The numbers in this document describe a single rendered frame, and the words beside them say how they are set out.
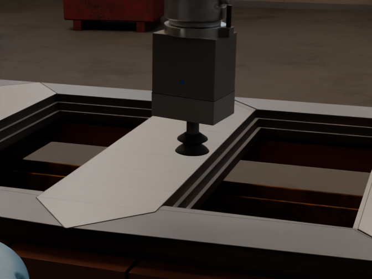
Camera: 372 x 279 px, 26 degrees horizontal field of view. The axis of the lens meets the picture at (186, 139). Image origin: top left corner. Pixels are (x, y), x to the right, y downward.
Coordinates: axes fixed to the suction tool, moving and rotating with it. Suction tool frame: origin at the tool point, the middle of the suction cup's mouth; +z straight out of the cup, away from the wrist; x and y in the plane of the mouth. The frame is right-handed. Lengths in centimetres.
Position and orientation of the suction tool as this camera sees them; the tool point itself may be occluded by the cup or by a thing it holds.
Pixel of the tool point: (192, 150)
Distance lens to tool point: 101.8
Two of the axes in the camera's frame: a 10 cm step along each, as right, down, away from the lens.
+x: -4.5, 2.6, -8.5
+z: -0.2, 9.5, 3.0
